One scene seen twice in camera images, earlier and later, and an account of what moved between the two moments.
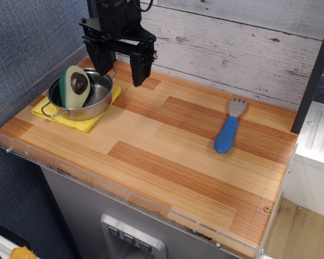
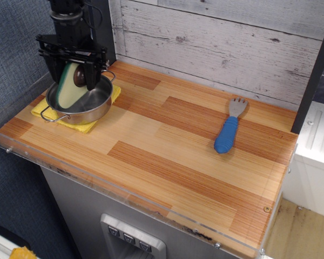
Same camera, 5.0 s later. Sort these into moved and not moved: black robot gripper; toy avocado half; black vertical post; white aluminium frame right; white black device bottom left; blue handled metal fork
Moved: toy avocado half; black robot gripper
Not moved: black vertical post; white black device bottom left; white aluminium frame right; blue handled metal fork
